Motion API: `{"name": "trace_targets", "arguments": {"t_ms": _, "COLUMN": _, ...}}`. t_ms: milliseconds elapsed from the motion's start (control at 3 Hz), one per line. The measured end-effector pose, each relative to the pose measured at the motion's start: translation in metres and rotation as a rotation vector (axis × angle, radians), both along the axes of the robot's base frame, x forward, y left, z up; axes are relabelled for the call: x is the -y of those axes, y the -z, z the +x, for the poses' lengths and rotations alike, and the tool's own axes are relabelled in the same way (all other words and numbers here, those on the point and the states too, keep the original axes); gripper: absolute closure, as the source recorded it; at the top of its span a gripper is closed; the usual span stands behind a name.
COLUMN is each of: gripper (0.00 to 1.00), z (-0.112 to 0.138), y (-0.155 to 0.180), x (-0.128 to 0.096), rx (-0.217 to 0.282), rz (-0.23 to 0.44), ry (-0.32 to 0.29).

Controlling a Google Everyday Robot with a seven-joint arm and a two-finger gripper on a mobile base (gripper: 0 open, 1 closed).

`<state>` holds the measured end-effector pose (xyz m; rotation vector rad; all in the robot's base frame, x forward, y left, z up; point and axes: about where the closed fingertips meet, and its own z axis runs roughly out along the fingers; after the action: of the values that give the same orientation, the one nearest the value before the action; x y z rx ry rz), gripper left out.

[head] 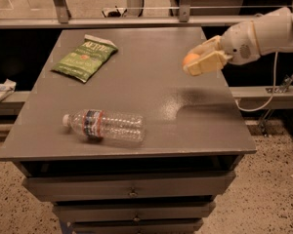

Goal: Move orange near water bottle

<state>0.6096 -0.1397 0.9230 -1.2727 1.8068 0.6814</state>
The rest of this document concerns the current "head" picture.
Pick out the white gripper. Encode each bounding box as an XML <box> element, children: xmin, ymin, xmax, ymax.
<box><xmin>183</xmin><ymin>20</ymin><xmax>261</xmax><ymax>76</ymax></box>

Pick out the orange fruit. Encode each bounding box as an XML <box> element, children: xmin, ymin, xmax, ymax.
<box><xmin>183</xmin><ymin>53</ymin><xmax>199</xmax><ymax>65</ymax></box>

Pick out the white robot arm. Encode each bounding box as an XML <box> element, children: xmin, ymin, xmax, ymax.
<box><xmin>182</xmin><ymin>3</ymin><xmax>293</xmax><ymax>76</ymax></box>

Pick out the clear plastic water bottle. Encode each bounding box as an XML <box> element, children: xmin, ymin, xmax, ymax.
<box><xmin>63</xmin><ymin>109</ymin><xmax>145</xmax><ymax>142</ymax></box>

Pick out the grey drawer cabinet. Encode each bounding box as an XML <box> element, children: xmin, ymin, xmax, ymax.
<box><xmin>0</xmin><ymin>28</ymin><xmax>255</xmax><ymax>234</ymax></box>

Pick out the green chip bag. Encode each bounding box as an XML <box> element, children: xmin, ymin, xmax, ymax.
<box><xmin>52</xmin><ymin>34</ymin><xmax>118</xmax><ymax>83</ymax></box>

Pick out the top grey drawer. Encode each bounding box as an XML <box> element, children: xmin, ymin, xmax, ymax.
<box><xmin>23</xmin><ymin>171</ymin><xmax>235</xmax><ymax>202</ymax></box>

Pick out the grey drawer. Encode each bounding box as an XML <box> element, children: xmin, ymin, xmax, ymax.
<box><xmin>53</xmin><ymin>202</ymin><xmax>215</xmax><ymax>222</ymax></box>
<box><xmin>72</xmin><ymin>218</ymin><xmax>202</xmax><ymax>234</ymax></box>
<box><xmin>23</xmin><ymin>171</ymin><xmax>235</xmax><ymax>202</ymax></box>

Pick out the bottom grey drawer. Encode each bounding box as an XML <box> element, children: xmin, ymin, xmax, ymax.
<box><xmin>72</xmin><ymin>218</ymin><xmax>202</xmax><ymax>234</ymax></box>

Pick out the middle grey drawer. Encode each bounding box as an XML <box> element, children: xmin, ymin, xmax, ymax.
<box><xmin>53</xmin><ymin>202</ymin><xmax>215</xmax><ymax>222</ymax></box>

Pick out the metal rail frame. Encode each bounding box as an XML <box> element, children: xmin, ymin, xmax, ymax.
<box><xmin>0</xmin><ymin>0</ymin><xmax>293</xmax><ymax>29</ymax></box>

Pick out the white cable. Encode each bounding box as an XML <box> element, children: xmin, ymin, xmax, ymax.
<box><xmin>234</xmin><ymin>51</ymin><xmax>279</xmax><ymax>113</ymax></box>

